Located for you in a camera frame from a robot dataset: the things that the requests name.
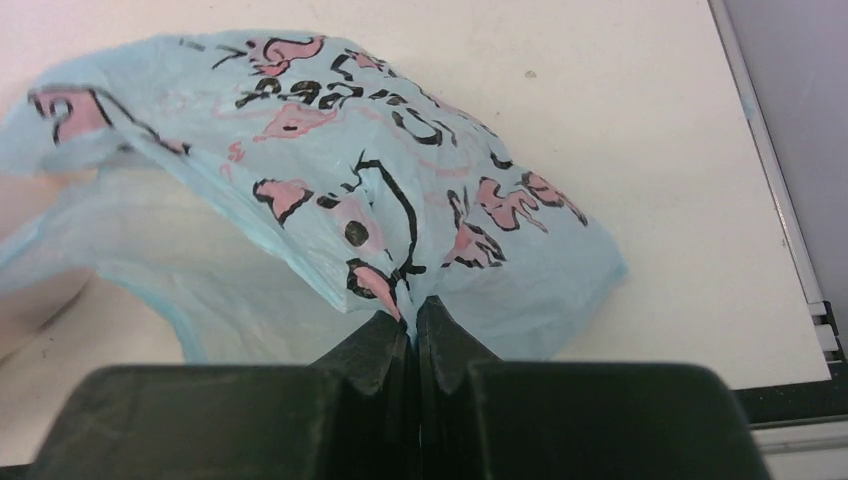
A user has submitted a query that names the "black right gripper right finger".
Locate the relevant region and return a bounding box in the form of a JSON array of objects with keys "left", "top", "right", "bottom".
[{"left": 416, "top": 298, "right": 770, "bottom": 479}]

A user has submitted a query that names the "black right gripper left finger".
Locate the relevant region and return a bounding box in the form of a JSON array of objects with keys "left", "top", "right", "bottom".
[{"left": 27, "top": 312, "right": 410, "bottom": 479}]

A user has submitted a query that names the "light blue printed plastic bag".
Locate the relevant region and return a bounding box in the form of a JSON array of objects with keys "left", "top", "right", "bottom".
[{"left": 1, "top": 31, "right": 627, "bottom": 363}]

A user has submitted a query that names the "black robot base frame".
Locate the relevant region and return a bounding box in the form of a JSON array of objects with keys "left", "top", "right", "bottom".
[{"left": 734, "top": 362, "right": 847, "bottom": 427}]

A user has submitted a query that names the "aluminium table edge rail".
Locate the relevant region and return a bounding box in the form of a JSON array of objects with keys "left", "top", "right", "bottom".
[{"left": 709, "top": 1, "right": 847, "bottom": 363}]

